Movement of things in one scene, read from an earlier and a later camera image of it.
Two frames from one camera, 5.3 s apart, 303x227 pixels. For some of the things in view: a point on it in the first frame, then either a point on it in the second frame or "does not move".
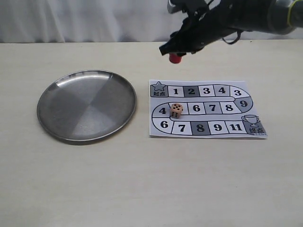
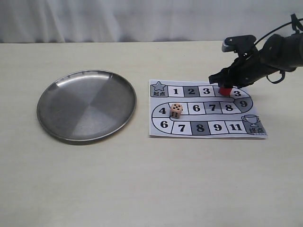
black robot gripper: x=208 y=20 to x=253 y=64
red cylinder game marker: x=174 y=58 to x=225 y=91
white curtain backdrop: x=85 y=21 does not move
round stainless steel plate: x=86 y=105 does not move
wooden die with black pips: x=175 y=110 does not move
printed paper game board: x=211 y=109 does not move
